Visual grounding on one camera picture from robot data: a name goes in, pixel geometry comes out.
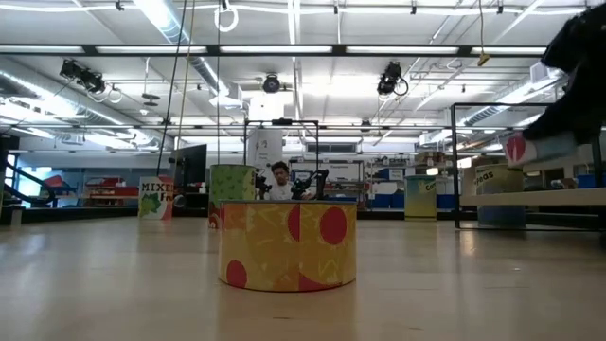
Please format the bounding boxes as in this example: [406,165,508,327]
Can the round black overhead camera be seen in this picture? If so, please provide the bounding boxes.
[262,73,281,95]

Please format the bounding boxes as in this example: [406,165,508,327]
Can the person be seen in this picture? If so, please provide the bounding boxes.
[263,160,316,201]

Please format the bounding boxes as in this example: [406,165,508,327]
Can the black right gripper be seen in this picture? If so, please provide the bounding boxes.
[523,2,606,144]

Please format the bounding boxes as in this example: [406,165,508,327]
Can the white cable loop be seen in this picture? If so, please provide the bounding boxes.
[213,0,240,34]

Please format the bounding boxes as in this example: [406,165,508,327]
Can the white pillar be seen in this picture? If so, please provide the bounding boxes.
[246,128,284,187]

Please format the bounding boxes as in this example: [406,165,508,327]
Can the silver ventilation duct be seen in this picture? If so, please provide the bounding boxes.
[134,0,231,99]

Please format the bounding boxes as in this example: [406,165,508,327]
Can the black monitor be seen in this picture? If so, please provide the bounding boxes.
[172,143,208,188]

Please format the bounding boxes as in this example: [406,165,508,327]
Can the black metal shelf frame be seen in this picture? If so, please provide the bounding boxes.
[451,101,606,232]

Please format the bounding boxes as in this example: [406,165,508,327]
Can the green leaf-pattern can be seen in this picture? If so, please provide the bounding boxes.
[207,163,258,230]

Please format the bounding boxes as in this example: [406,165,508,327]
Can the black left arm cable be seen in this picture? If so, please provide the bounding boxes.
[3,160,57,206]

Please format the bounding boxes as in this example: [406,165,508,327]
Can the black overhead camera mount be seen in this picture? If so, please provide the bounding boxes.
[376,60,410,98]
[59,59,107,95]

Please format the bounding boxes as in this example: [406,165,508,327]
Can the mixed fruit label can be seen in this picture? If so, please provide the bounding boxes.
[137,175,175,222]

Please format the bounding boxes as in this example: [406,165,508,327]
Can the black background rig frame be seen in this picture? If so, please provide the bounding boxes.
[243,117,321,201]

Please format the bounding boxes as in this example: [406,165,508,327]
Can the light wooden shelf board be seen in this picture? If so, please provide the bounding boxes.
[459,188,606,207]

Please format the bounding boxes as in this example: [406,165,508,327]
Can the red tool cart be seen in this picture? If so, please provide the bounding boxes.
[83,176,140,207]

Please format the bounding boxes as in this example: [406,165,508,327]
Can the yellow hanging cable with plug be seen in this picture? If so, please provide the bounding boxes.
[477,0,492,68]

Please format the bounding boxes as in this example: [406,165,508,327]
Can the black hanging cable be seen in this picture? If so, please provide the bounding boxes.
[155,0,189,178]

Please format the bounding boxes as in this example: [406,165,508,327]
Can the wide yellow red-dotted can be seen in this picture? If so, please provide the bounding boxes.
[218,199,358,293]

